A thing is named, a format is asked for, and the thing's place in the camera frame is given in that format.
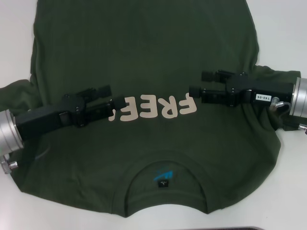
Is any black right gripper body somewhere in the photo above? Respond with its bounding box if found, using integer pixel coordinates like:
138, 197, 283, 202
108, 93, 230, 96
224, 71, 297, 107

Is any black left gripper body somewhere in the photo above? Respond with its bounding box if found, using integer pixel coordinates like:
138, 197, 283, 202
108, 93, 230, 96
15, 92, 87, 141

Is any dark green printed t-shirt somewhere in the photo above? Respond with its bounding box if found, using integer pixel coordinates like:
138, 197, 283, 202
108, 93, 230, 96
0, 0, 303, 213

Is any dark grey robot base edge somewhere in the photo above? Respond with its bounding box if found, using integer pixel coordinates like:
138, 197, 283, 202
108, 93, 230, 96
219, 226, 264, 230

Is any right arm cable with connector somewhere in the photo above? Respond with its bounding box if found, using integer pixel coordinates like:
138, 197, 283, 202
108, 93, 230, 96
270, 96, 307, 132

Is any arm cable with connector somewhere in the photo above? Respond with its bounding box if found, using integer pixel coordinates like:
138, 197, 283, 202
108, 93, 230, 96
270, 96, 307, 132
0, 153, 19, 173

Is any left arm cable with connector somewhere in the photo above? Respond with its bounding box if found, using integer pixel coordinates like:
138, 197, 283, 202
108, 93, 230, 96
0, 153, 19, 173

